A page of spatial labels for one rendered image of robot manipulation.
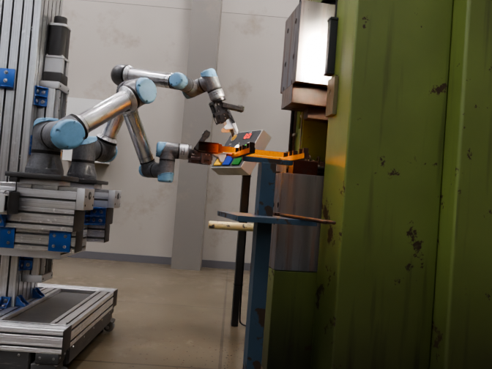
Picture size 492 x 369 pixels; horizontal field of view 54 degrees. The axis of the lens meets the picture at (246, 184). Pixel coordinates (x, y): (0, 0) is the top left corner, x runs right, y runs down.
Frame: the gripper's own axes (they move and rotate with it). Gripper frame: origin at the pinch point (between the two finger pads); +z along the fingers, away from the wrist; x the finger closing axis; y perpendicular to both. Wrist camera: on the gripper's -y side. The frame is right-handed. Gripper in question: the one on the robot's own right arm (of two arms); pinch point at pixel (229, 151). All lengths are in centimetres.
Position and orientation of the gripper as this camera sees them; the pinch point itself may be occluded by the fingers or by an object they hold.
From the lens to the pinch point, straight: 237.7
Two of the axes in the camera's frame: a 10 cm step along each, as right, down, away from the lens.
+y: -0.8, 10.0, -0.4
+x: 1.8, -0.2, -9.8
